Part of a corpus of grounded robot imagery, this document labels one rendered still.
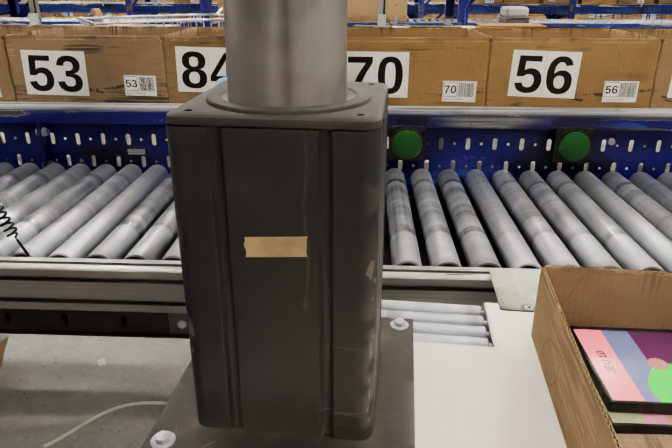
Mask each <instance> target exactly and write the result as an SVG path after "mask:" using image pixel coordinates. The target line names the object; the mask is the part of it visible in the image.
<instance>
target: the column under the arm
mask: <svg viewBox="0 0 672 448"><path fill-rule="evenodd" d="M388 95H389V93H388V86H387V85H386V84H384V83H379V82H347V100H346V101H343V102H339V103H334V104H328V105H320V106H309V107H258V106H248V105H241V104H236V103H232V102H229V101H228V84H227V81H224V82H222V83H220V84H218V85H217V86H215V87H213V88H211V89H209V90H207V91H206V92H204V93H202V94H200V95H198V96H197V97H195V98H193V99H191V100H189V101H188V102H186V103H184V104H182V105H180V106H179V107H177V108H175V109H173V110H171V111H170V112H168V113H167V114H166V122H167V123H166V131H167V140H168V149H169V158H170V167H171V177H172V186H173V195H174V204H175V213H176V222H177V231H178V240H179V249H180V259H181V268H182V277H183V286H184V295H185V304H186V311H187V316H188V320H189V339H190V350H191V359H192V360H191V361H190V363H189V365H188V367H187V368H186V370H185V372H184V374H183V375H182V377H181V379H180V381H179V382H178V384H177V386H176V388H175V389H174V391H173V393H172V395H171V396H170V398H169V400H168V402H167V403H166V405H165V407H164V409H163V410H162V412H161V414H160V416H159V417H158V419H157V421H156V423H155V424H154V426H153V428H152V430H151V431H150V433H149V435H148V437H147V438H146V440H145V442H144V444H143V445H142V447H141V448H415V411H414V343H413V319H405V318H390V317H381V306H382V276H383V246H384V215H385V185H386V155H387V125H388Z"/></svg>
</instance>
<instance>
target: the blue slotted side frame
mask: <svg viewBox="0 0 672 448"><path fill-rule="evenodd" d="M167 113H168V112H151V111H59V110H35V112H34V110H0V133H1V132H3V133H4V137H5V141H6V142H5V143H3V142H2V139H1V135H0V163H2V162H7V163H9V164H11V165H12V166H13V167H14V168H15V169H16V168H18V167H20V166H21V165H20V164H19V161H18V157H17V154H20V155H21V159H22V165H23V164H25V163H34V164H36V165H37V166H38V167H39V168H40V170H41V169H43V168H42V165H41V164H42V161H43V159H42V154H41V149H40V144H39V139H38V135H36V133H35V130H36V123H45V126H46V128H48V129H49V130H50V133H53V134H54V137H55V144H53V143H52V141H51V136H50V134H49V135H48V136H47V137H48V142H49V147H50V153H51V158H52V161H54V162H55V163H58V164H60V165H62V166H63V167H64V168H65V170H68V169H69V168H71V167H72V166H74V165H76V164H78V163H81V164H85V165H87V166H88V167H89V168H90V170H91V172H92V171H93V170H94V169H96V168H97V167H99V166H100V165H102V164H110V165H112V166H113V167H114V168H115V169H116V171H117V172H119V171H120V170H121V169H122V168H124V167H125V166H126V165H129V164H134V165H137V166H138V167H139V168H140V169H141V170H142V174H143V173H144V172H146V171H147V170H148V169H149V168H150V167H151V166H153V165H162V166H163V167H165V168H166V170H167V172H168V175H169V174H170V173H171V167H168V164H167V156H169V149H168V141H166V139H167V131H166V123H167V122H166V114H167ZM390 126H424V127H425V128H426V130H425V148H424V159H423V160H422V161H412V160H402V161H403V163H402V170H401V171H402V172H403V174H404V177H405V182H406V187H407V192H408V196H414V192H413V188H412V183H411V175H412V173H413V172H414V171H415V170H417V169H424V162H425V160H428V161H429V167H428V171H429V173H430V174H431V177H432V180H433V183H434V186H435V189H436V192H437V195H438V196H443V195H442V192H441V189H440V186H439V184H438V179H437V178H438V175H439V173H440V172H441V171H443V170H445V169H450V166H451V161H452V160H454V161H455V170H454V171H455V172H456V173H457V175H458V177H459V179H460V181H461V183H462V185H463V187H464V190H465V192H466V194H467V196H468V197H472V196H471V194H470V192H469V190H468V188H467V186H466V184H465V181H464V178H465V175H466V174H467V173H468V172H469V171H471V170H474V169H477V162H478V161H481V162H482V164H481V171H482V172H483V173H484V175H485V176H486V178H487V180H488V181H489V183H490V185H491V186H492V188H493V189H494V191H495V193H496V194H497V196H498V197H500V196H499V194H498V193H497V191H496V189H495V188H494V186H493V184H492V176H493V174H494V173H495V172H497V171H499V170H503V167H504V162H505V161H508V170H507V171H509V172H510V173H511V175H512V176H513V177H514V179H515V180H516V181H517V183H518V184H519V177H520V175H521V174H522V173H523V172H525V171H528V170H530V165H531V162H533V161H534V162H535V167H534V171H535V172H537V173H538V174H539V175H540V177H541V178H542V179H543V180H544V181H545V182H546V178H547V176H548V175H549V174H550V173H551V172H553V171H557V164H558V163H554V162H553V161H552V159H553V152H554V145H555V138H556V131H557V129H558V128H593V129H594V133H593V139H592V145H591V151H590V157H589V162H588V163H589V165H588V171H589V172H591V173H592V174H593V175H595V176H596V177H597V178H598V179H599V180H600V181H601V179H602V177H603V176H604V175H605V174H606V173H608V172H610V171H611V165H612V163H616V166H615V171H614V172H618V173H619V174H621V175H622V176H623V177H625V178H626V179H627V180H629V178H630V177H631V176H632V175H633V174H634V173H637V171H638V166H639V164H640V163H643V167H642V172H645V173H647V174H648V175H650V176H651V177H653V178H654V179H655V180H657V179H658V177H659V176H660V175H661V174H663V173H665V168H666V165H667V164H668V163H670V168H669V172H671V173H672V148H671V146H672V117H616V116H523V115H430V114H388V125H387V137H389V127H390ZM26 132H27V133H28V134H29V137H30V144H29V143H27V140H26V135H25V133H26ZM76 133H78V134H79V136H80V142H81V143H80V144H77V141H76V135H75V134H76ZM101 133H103V134H104V135H105V141H106V144H105V145H104V144H102V140H101ZM126 134H129V135H130V139H131V145H128V144H127V138H126ZM152 134H155V136H156V145H153V143H152ZM14 137H16V139H15V138H14ZM64 137H66V140H65V139H64ZM89 138H92V140H90V139H89ZM115 138H117V140H115ZM140 138H142V141H141V140H140ZM440 138H443V139H444V141H443V148H442V149H439V139H440ZM467 138H470V148H469V149H468V150H467V149H465V145H466V139H467ZM494 138H496V139H497V148H496V149H495V150H493V149H492V145H493V139H494ZM610 138H613V139H615V144H614V145H609V144H608V140H609V139H610ZM521 139H524V148H523V150H519V145H520V140H521ZM548 139H551V140H552V141H551V148H550V150H549V151H547V150H546V146H547V140H548ZM603 140H606V146H605V150H604V151H601V144H602V141H603ZM631 140H633V141H634V143H633V148H632V151H631V152H629V151H628V147H629V142H630V141H631ZM659 140H661V146H660V151H659V152H656V146H657V142H658V141H659ZM427 142H429V144H426V143H427ZM454 142H455V143H456V144H455V145H453V143H454ZM480 143H483V144H482V145H480ZM507 143H509V145H507ZM535 143H536V144H537V145H536V146H534V144H535ZM617 144H618V147H616V145H617ZM644 145H646V147H643V146H644ZM67 155H70V157H71V163H72V165H71V166H70V165H68V161H67ZM92 155H94V156H95V158H96V164H97V165H96V166H94V165H93V162H92ZM117 156H120V158H121V166H118V164H117ZM142 156H145V158H146V167H144V166H143V164H142ZM7 158H8V159H9V160H7ZM31 159H33V161H32V160H31ZM56 159H58V161H56ZM81 159H82V160H83V161H81ZM105 160H107V161H108V162H106V161H105ZM130 160H132V161H133V162H131V161H130ZM156 160H157V161H158V163H156V162H155V161H156ZM412 164H414V165H415V166H412ZM584 164H585V163H562V166H561V171H562V172H564V173H565V174H566V175H567V176H568V177H569V178H570V179H571V180H572V181H573V180H574V177H575V176H576V175H577V174H578V173H579V172H582V171H583V170H584ZM438 165H441V166H440V167H438ZM465 165H467V167H465ZM492 165H493V166H494V167H493V168H491V166H492ZM518 166H520V168H518ZM545 166H547V168H544V167H545ZM571 167H574V168H573V169H571ZM599 167H601V168H600V169H598V168H599ZM626 167H628V169H627V170H625V168H626ZM653 168H655V170H652V169H653Z"/></svg>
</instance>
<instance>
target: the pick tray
mask: <svg viewBox="0 0 672 448"><path fill-rule="evenodd" d="M569 326H597V327H623V328H649V329H672V272H668V271H652V270H635V269H618V268H600V267H581V266H562V265H546V266H544V267H542V268H541V272H540V277H539V283H538V290H537V297H536V304H535V311H534V318H533V325H532V332H531V337H532V340H533V343H534V346H535V349H536V353H537V356H538V359H539V362H540V365H541V368H542V372H543V375H544V378H545V381H546V384H547V387H548V390H549V394H550V397H551V400H552V403H553V406H554V409H555V413H556V416H557V419H558V422H559V425H560V428H561V432H562V435H563V438H564V441H565V444H566V447H567V448H672V435H667V434H618V433H615V430H614V428H613V426H612V424H611V421H610V419H609V417H608V415H607V412H606V410H605V408H604V406H603V403H602V401H601V399H600V397H599V394H598V392H597V390H596V388H595V385H594V383H593V381H592V378H591V376H590V374H589V371H588V369H587V367H586V365H585V362H584V360H583V358H582V355H581V353H580V351H579V348H578V346H577V344H576V342H575V339H574V337H573V334H572V332H571V330H570V327H569Z"/></svg>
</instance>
